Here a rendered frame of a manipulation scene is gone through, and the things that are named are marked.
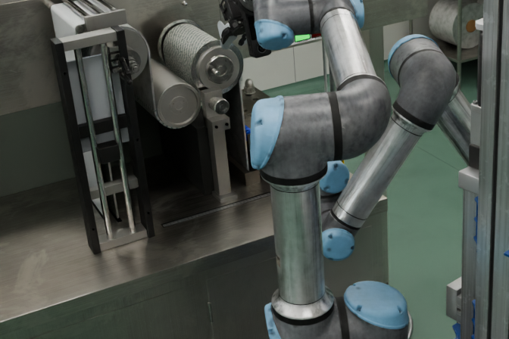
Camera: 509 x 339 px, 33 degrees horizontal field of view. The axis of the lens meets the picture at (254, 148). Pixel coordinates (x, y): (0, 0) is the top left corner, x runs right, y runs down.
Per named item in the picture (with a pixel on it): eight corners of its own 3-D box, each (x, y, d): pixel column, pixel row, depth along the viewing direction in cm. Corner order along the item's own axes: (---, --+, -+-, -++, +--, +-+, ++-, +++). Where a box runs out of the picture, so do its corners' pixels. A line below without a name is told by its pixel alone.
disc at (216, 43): (195, 101, 225) (188, 46, 219) (194, 100, 225) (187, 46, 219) (245, 88, 230) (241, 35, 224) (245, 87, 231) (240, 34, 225)
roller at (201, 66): (201, 94, 224) (196, 52, 219) (166, 68, 246) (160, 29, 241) (241, 85, 228) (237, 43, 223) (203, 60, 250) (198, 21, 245)
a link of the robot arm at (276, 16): (313, 32, 171) (306, -18, 174) (256, 37, 170) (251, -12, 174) (310, 48, 178) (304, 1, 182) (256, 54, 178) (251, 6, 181)
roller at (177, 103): (160, 132, 223) (154, 89, 218) (129, 103, 244) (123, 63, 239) (203, 121, 228) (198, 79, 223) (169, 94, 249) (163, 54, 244)
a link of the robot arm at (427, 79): (479, 83, 170) (351, 273, 187) (464, 66, 180) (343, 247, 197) (431, 57, 168) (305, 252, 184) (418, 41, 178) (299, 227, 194)
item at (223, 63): (233, 82, 226) (207, 85, 223) (230, 80, 227) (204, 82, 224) (234, 54, 223) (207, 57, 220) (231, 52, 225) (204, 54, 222)
